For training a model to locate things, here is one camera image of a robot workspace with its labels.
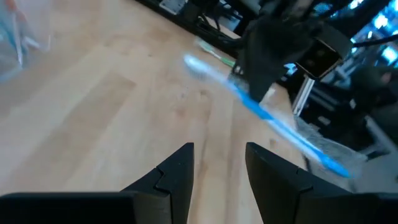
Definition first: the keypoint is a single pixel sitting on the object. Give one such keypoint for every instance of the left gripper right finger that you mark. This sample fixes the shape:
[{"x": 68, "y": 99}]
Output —
[{"x": 280, "y": 193}]

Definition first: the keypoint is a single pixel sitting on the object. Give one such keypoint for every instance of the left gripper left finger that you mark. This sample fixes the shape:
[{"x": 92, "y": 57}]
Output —
[{"x": 174, "y": 186}]

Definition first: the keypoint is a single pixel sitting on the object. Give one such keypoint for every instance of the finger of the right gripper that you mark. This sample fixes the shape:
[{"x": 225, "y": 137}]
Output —
[{"x": 264, "y": 79}]

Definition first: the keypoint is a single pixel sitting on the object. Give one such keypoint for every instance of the blue white toothbrush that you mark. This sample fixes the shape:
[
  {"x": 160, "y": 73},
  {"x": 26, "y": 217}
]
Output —
[{"x": 255, "y": 105}]

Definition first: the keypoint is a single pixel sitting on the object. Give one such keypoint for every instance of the green white wrapped toothbrush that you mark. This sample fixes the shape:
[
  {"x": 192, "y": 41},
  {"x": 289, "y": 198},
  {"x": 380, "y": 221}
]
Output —
[{"x": 217, "y": 56}]

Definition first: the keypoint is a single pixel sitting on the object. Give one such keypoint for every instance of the clear acrylic organizer box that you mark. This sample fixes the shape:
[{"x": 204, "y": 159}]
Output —
[{"x": 31, "y": 31}]

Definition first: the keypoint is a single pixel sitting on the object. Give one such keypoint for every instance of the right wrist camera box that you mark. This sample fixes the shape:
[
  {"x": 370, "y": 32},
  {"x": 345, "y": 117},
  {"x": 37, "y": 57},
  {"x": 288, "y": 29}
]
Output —
[{"x": 320, "y": 57}]

